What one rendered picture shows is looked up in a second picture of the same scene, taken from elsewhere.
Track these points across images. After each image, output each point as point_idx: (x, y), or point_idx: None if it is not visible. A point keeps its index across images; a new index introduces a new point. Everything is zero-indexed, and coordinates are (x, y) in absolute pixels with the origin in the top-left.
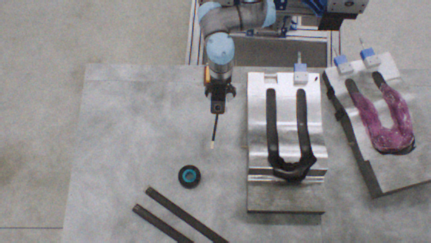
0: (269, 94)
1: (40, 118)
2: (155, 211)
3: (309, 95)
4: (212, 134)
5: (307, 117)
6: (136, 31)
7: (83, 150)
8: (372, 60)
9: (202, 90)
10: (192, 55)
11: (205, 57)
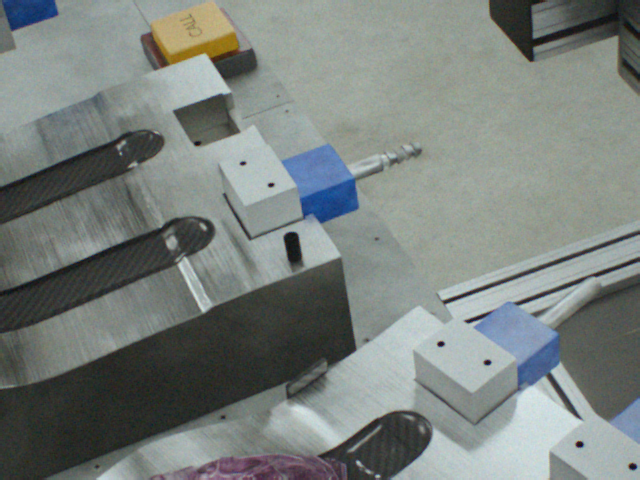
0: (131, 150)
1: None
2: None
3: (187, 272)
4: None
5: (62, 312)
6: (586, 180)
7: None
8: (599, 452)
9: (126, 58)
10: (544, 272)
11: (575, 317)
